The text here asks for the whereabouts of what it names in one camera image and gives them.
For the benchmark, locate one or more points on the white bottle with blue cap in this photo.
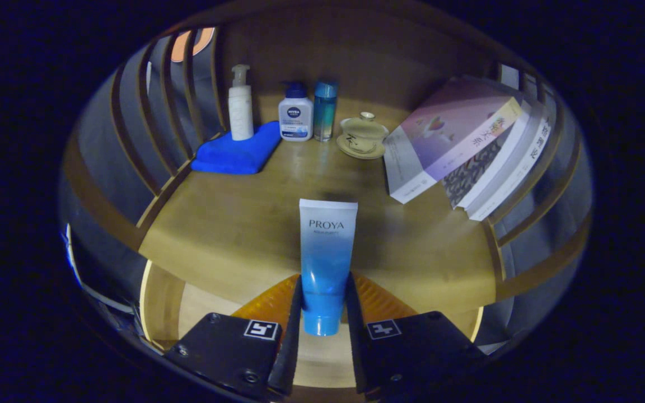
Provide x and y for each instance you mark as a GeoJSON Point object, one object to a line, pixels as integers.
{"type": "Point", "coordinates": [295, 120]}

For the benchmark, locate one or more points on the blue folded cloth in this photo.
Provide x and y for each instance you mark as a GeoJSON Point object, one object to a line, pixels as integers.
{"type": "Point", "coordinates": [233, 154]}

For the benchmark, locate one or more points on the beige lidded tea cup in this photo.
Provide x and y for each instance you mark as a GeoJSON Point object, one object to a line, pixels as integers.
{"type": "Point", "coordinates": [361, 137]}

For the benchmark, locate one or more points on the wooden cabinet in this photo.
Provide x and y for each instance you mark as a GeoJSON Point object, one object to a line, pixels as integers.
{"type": "Point", "coordinates": [356, 50]}

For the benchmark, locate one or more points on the white book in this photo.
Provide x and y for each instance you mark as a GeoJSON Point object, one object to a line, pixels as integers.
{"type": "Point", "coordinates": [529, 162]}

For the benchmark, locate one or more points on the blue and white cleanser tube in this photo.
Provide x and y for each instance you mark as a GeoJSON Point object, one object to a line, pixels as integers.
{"type": "Point", "coordinates": [325, 252]}

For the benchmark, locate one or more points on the patterned cover book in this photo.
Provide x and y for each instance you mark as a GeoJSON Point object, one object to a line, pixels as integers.
{"type": "Point", "coordinates": [476, 170]}

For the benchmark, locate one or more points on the purple book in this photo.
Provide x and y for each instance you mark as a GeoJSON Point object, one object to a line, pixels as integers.
{"type": "Point", "coordinates": [445, 134]}

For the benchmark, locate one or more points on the white pump bottle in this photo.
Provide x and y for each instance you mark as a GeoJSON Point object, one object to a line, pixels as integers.
{"type": "Point", "coordinates": [241, 115]}

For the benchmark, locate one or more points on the wooden drawer with black knob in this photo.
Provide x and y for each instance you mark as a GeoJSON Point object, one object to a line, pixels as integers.
{"type": "Point", "coordinates": [205, 302]}

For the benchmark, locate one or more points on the wooden countertop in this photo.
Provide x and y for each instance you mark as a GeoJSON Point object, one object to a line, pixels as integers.
{"type": "Point", "coordinates": [233, 224]}

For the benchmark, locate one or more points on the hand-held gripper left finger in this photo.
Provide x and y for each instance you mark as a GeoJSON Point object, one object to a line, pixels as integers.
{"type": "Point", "coordinates": [291, 347]}

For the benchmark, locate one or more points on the teal bottle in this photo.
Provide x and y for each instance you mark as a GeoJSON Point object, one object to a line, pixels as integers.
{"type": "Point", "coordinates": [325, 112]}

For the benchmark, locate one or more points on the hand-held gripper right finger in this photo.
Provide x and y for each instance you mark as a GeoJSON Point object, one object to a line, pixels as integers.
{"type": "Point", "coordinates": [356, 347]}

